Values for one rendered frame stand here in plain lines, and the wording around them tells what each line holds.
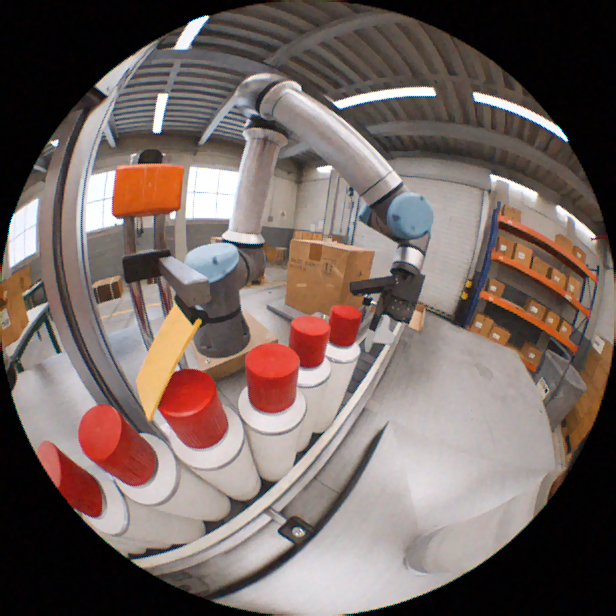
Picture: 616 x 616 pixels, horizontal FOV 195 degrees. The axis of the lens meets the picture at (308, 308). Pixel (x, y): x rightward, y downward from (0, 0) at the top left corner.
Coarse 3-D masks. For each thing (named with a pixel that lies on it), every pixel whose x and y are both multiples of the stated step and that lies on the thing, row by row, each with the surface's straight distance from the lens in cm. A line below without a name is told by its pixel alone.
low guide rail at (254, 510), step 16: (384, 352) 46; (368, 384) 37; (352, 400) 32; (320, 448) 26; (304, 464) 25; (288, 480) 25; (272, 496) 24; (256, 512) 24; (224, 528) 25; (192, 544) 26; (208, 544) 25; (144, 560) 30; (160, 560) 29; (176, 560) 29
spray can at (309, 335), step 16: (304, 320) 15; (320, 320) 15; (304, 336) 13; (320, 336) 13; (304, 352) 14; (320, 352) 15; (304, 368) 15; (320, 368) 16; (304, 384) 15; (320, 384) 16; (320, 400) 19; (304, 432) 23; (304, 448) 29
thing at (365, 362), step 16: (368, 352) 50; (368, 368) 45; (352, 384) 39; (336, 416) 34; (336, 432) 32; (256, 496) 28; (240, 512) 28; (208, 528) 29; (240, 528) 28; (176, 544) 31
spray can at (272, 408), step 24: (264, 360) 11; (288, 360) 11; (264, 384) 10; (288, 384) 10; (240, 408) 14; (264, 408) 12; (288, 408) 13; (264, 432) 13; (288, 432) 13; (264, 456) 17; (288, 456) 18
